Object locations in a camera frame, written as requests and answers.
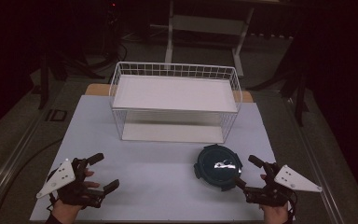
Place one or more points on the person's left hand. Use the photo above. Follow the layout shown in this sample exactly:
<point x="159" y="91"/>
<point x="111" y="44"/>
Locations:
<point x="64" y="212"/>

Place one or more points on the black tripod stand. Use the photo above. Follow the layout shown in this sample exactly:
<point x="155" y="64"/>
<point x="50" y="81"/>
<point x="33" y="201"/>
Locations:
<point x="45" y="77"/>
<point x="300" y="93"/>

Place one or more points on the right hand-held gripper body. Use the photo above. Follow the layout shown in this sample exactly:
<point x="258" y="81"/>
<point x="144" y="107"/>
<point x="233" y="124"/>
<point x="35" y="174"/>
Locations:
<point x="293" y="181"/>

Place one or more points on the person's right hand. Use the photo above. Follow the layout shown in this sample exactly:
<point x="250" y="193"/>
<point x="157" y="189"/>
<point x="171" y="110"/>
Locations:
<point x="275" y="214"/>

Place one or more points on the white metal table frame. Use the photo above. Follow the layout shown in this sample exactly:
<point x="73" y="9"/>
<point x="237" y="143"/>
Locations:
<point x="208" y="25"/>

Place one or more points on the black floor socket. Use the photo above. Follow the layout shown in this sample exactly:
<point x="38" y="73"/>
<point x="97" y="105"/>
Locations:
<point x="56" y="115"/>

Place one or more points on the dark round plate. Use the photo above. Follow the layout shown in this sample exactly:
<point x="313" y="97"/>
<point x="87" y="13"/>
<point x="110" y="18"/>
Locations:
<point x="218" y="167"/>

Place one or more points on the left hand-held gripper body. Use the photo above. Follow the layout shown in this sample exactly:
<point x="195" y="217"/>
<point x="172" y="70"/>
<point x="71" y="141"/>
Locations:
<point x="62" y="177"/>

